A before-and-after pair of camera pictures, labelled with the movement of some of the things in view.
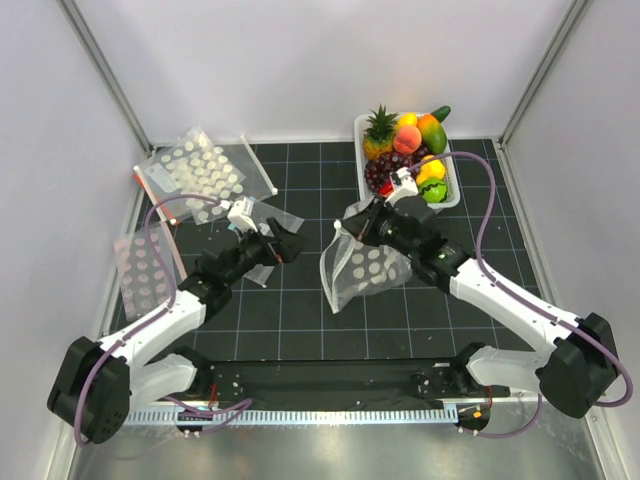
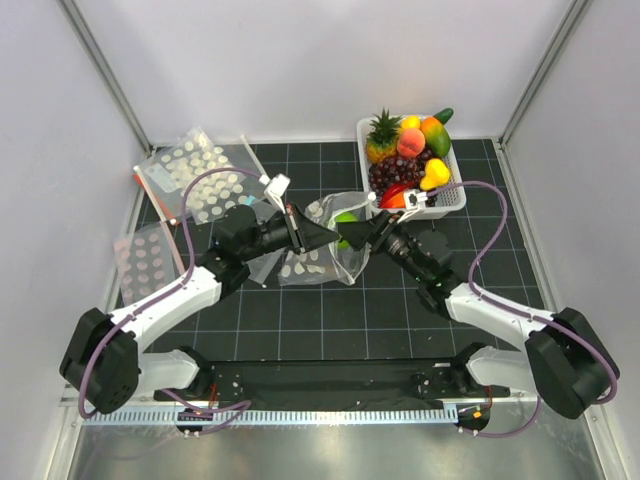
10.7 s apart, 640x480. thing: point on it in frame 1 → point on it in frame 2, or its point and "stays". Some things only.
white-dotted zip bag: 350,267 → 334,262
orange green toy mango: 433,133 stays
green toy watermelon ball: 433,190 → 346,216
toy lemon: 408,119 stays
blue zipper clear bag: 261,213 stays
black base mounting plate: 337,378 stays
